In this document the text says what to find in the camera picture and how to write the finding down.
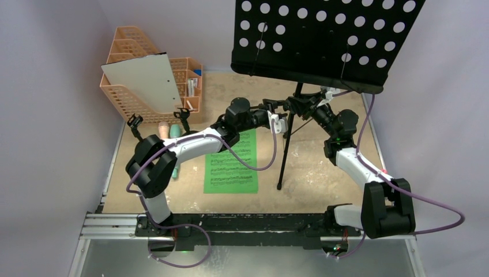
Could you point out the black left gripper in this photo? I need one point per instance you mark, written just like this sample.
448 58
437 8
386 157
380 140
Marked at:
271 105

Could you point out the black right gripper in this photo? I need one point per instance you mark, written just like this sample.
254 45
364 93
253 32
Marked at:
305 104

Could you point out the black music stand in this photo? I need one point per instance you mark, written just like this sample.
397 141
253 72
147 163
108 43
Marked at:
349 45

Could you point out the green sheet music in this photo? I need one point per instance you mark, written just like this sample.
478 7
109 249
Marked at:
224 174

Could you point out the mint green toy microphone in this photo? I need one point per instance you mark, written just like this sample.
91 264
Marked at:
175 132

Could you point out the pink toy microphone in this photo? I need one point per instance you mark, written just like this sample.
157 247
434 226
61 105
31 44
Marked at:
164 130

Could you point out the black round microphone stand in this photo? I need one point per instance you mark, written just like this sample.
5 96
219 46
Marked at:
133 123

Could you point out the peach plastic file organizer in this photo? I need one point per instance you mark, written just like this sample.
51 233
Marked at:
131 42

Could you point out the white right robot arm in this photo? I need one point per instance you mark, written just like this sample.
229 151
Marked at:
386 208

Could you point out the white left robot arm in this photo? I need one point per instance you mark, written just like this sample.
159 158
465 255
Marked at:
151 167

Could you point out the white marker tube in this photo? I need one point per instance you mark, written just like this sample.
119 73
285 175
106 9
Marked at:
193 84

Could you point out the yellow tip white pen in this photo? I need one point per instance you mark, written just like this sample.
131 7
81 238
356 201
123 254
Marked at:
189 106

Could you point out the grey folder board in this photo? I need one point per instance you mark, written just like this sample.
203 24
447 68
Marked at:
150 78

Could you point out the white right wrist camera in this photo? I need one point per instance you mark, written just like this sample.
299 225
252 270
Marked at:
327 94

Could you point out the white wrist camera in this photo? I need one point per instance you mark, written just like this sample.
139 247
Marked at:
327 94
277 123

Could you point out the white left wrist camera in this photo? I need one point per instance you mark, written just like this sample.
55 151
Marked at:
277 123

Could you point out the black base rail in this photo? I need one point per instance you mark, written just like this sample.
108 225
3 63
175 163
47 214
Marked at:
191 230

